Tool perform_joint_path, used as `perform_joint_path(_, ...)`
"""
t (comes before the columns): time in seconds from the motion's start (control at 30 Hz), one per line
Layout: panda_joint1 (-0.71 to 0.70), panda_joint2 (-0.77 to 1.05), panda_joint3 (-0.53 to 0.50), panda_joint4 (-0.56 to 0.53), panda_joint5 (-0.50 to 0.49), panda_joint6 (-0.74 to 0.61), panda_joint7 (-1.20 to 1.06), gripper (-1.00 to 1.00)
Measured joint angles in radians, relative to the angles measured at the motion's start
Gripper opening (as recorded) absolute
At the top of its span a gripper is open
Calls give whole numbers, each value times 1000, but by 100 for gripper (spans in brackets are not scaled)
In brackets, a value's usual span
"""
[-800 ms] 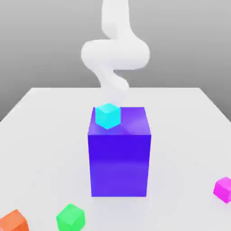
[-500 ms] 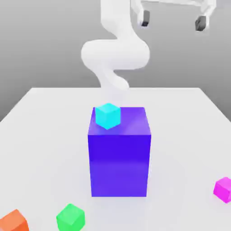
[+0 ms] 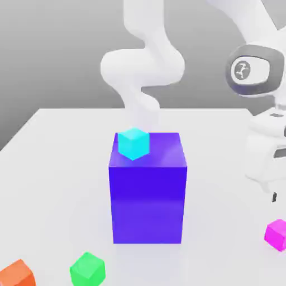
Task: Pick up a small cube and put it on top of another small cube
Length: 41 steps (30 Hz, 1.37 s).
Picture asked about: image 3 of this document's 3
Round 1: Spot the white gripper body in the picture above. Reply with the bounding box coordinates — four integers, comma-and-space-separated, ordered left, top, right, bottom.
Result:
244, 131, 286, 187

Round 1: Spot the small magenta cube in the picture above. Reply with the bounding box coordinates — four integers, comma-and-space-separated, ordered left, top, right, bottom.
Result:
264, 218, 286, 252

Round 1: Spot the small cyan cube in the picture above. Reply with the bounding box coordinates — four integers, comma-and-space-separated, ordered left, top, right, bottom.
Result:
117, 127, 150, 161

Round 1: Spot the small green cube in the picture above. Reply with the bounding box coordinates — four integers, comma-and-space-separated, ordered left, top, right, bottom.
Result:
69, 251, 106, 286

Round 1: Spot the small orange cube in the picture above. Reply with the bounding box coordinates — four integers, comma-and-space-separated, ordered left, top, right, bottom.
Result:
0, 259, 37, 286

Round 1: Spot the large purple box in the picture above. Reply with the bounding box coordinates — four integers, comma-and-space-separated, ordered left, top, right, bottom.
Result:
108, 132, 188, 245

